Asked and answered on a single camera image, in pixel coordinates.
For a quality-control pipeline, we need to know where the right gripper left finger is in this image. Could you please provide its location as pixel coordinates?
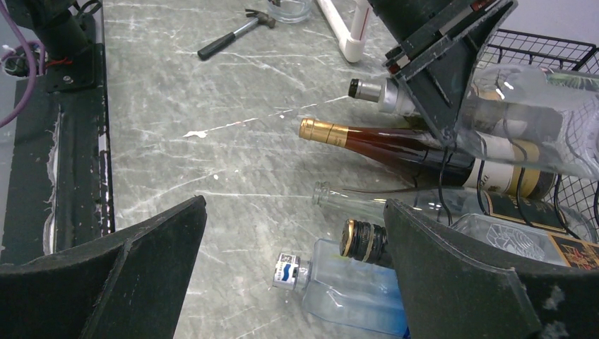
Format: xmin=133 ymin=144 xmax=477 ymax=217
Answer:
xmin=1 ymin=196 xmax=207 ymax=338

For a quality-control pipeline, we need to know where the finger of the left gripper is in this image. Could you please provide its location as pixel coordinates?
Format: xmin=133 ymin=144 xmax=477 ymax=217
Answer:
xmin=393 ymin=1 xmax=518 ymax=145

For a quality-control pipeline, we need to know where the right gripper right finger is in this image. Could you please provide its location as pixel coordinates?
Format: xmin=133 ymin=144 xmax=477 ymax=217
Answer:
xmin=384 ymin=199 xmax=598 ymax=338

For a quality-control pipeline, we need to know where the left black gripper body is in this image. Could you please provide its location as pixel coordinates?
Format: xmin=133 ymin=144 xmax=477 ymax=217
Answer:
xmin=369 ymin=1 xmax=495 ymax=75

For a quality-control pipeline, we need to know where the clear bottle dark label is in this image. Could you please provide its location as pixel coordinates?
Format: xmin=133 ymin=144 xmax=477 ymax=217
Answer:
xmin=455 ymin=64 xmax=598 ymax=179

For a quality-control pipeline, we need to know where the clear bottle silver cap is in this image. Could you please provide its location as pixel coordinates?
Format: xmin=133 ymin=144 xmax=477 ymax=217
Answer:
xmin=266 ymin=0 xmax=313 ymax=24

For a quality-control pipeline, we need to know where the dark green wine bottle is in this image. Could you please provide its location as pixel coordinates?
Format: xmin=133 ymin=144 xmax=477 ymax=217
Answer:
xmin=348 ymin=78 xmax=429 ymax=131

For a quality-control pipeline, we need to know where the dark gold-foil wine bottle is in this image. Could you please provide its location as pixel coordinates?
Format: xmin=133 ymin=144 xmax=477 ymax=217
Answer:
xmin=298 ymin=118 xmax=556 ymax=199

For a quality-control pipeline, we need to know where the blue square glass bottle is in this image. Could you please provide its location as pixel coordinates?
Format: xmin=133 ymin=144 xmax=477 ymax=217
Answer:
xmin=272 ymin=239 xmax=410 ymax=338

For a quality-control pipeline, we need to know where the clear square bottle black cap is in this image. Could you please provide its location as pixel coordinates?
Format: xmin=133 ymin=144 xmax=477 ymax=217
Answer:
xmin=339 ymin=213 xmax=598 ymax=270

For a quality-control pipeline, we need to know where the clear slim empty bottle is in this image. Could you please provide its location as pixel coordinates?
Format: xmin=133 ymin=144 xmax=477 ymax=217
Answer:
xmin=312 ymin=182 xmax=598 ymax=243

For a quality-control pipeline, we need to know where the white PVC pipe frame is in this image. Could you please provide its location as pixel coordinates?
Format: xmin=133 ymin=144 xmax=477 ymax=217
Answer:
xmin=316 ymin=0 xmax=372 ymax=63

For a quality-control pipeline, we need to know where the black wire wine rack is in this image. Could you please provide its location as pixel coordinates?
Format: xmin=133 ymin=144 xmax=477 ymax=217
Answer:
xmin=451 ymin=30 xmax=598 ymax=233

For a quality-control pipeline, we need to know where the black handled metal tool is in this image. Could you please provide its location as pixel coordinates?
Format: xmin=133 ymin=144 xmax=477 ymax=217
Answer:
xmin=197 ymin=8 xmax=276 ymax=61

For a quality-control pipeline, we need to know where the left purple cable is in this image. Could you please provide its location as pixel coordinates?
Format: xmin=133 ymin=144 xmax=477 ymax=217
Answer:
xmin=0 ymin=0 xmax=47 ymax=129

